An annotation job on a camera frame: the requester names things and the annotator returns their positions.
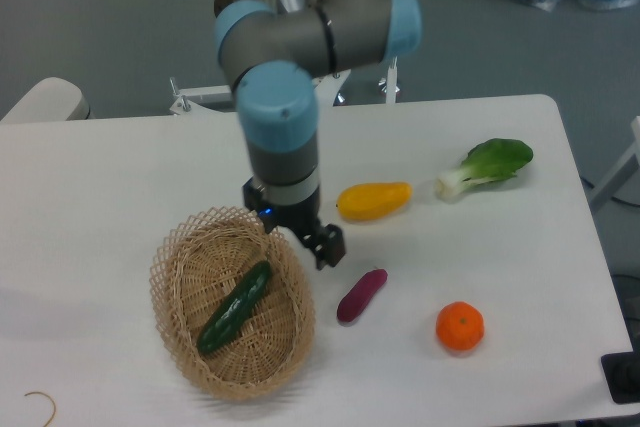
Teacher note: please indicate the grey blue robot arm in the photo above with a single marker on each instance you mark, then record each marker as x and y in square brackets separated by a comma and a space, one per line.
[270, 60]

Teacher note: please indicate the black device at edge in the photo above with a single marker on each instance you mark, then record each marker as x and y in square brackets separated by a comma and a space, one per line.
[621, 371]

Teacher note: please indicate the green cucumber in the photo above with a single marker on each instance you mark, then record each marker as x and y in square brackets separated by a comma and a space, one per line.
[225, 323]

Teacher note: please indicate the white table leg frame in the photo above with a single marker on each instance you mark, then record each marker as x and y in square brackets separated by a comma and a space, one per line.
[620, 172]

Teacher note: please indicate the yellow mango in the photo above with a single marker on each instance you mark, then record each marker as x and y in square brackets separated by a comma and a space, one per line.
[372, 201]

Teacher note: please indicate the purple sweet potato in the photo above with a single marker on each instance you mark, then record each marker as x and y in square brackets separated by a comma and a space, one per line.
[357, 299]

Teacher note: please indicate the green bok choy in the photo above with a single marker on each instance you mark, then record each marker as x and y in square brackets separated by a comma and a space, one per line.
[495, 160]

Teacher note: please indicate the white chair armrest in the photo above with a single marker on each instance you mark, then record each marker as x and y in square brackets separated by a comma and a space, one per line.
[50, 100]

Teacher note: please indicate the woven wicker basket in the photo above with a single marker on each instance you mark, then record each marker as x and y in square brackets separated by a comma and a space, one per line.
[196, 268]

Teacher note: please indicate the orange tangerine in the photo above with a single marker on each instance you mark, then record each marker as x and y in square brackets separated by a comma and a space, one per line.
[460, 326]

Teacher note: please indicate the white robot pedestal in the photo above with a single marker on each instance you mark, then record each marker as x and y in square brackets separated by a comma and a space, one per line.
[329, 92]

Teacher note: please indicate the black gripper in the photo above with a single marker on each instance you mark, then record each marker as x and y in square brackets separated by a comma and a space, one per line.
[325, 242]

